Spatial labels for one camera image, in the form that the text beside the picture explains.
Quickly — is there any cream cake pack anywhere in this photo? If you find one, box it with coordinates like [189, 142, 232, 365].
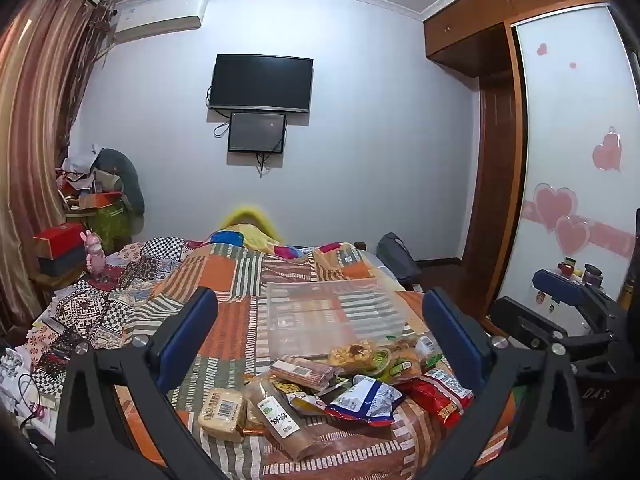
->
[197, 387, 247, 443]

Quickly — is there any pile of clothes and papers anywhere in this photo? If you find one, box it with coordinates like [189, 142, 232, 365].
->
[55, 145, 123, 211]

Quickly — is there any white air conditioner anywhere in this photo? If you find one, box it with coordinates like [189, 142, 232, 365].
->
[112, 0, 208, 43]

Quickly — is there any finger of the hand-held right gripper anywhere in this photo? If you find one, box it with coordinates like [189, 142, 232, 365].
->
[487, 297, 593, 348]
[532, 269, 618, 333]

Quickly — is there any blue white snack bag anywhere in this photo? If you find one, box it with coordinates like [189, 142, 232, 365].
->
[325, 375, 406, 427]

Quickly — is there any red print cracker pack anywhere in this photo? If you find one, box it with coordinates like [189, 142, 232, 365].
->
[270, 356, 337, 390]

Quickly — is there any black wall television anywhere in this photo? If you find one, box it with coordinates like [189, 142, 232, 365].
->
[208, 53, 314, 113]

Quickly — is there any black bag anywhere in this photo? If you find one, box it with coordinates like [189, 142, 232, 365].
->
[376, 232, 421, 291]

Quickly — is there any thin dark cable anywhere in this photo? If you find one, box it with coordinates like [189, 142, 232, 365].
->
[15, 370, 51, 431]

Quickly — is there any striped brown curtain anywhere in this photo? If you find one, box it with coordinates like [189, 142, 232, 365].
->
[0, 0, 116, 331]

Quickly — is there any yellow bottle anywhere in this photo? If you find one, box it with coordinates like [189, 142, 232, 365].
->
[616, 272, 635, 308]

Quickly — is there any wooden wardrobe cabinet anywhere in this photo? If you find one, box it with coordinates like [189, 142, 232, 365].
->
[422, 0, 621, 78]

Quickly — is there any checkered patchwork sheet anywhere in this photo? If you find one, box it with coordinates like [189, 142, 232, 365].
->
[25, 237, 201, 396]

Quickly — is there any pink toy figure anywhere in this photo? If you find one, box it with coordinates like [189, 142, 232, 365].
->
[82, 230, 107, 275]

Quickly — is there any clear plastic storage box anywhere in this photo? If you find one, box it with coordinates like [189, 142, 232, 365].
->
[257, 277, 431, 361]

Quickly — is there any yellow pillow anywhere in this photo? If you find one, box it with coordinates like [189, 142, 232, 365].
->
[220, 203, 281, 241]

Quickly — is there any red shoe box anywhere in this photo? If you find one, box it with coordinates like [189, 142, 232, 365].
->
[34, 223, 88, 261]

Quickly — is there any small white snack pack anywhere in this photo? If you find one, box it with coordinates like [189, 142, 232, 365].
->
[415, 335, 443, 361]

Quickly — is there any orange green patchwork blanket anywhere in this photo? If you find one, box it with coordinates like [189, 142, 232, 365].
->
[110, 237, 516, 480]

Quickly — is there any green cardboard box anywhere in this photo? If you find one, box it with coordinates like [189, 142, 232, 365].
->
[87, 200, 133, 256]

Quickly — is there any white printed cloth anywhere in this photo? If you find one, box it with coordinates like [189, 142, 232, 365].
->
[0, 345, 56, 441]

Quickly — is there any dark blue box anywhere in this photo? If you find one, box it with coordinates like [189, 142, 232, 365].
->
[37, 250, 91, 278]

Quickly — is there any red snack bag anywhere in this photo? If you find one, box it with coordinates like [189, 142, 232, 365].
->
[400, 367, 476, 428]

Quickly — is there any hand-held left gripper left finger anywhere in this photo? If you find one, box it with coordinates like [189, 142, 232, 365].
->
[55, 287, 226, 480]

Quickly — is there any small black wall monitor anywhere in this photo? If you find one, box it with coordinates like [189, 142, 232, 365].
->
[227, 111, 287, 155]

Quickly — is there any long brown bread pack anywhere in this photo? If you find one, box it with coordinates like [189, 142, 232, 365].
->
[245, 377, 333, 461]

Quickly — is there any black television cable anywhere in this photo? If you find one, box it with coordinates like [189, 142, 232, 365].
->
[205, 87, 231, 138]

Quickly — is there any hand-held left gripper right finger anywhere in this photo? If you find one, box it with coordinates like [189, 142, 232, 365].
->
[415, 287, 587, 480]

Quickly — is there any yellow rice cake pack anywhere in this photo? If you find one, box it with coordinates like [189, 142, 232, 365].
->
[327, 340, 378, 368]

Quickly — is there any blue pillow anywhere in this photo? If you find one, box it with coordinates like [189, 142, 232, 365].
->
[207, 230, 248, 246]

